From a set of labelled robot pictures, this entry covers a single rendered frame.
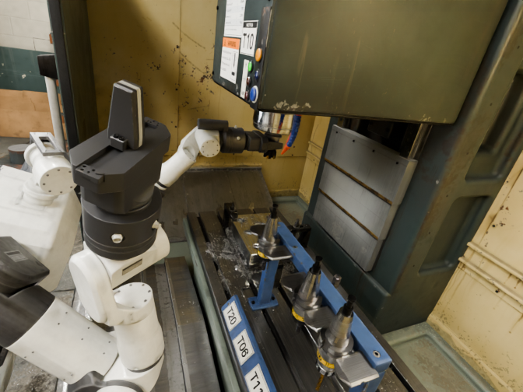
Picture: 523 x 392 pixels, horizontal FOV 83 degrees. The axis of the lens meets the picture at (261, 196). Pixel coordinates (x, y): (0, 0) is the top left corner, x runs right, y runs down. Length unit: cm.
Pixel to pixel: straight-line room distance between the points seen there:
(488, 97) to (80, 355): 117
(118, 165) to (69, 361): 39
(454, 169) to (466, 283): 60
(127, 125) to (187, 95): 169
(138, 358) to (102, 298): 16
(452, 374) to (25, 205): 162
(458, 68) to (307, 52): 47
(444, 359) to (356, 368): 111
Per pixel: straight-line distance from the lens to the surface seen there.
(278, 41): 68
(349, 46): 76
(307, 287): 66
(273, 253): 79
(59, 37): 123
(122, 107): 31
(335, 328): 60
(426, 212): 119
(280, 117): 99
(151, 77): 196
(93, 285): 44
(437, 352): 172
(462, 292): 161
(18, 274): 57
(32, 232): 69
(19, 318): 59
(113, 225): 36
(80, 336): 62
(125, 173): 30
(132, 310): 50
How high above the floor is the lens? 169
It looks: 26 degrees down
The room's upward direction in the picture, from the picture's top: 9 degrees clockwise
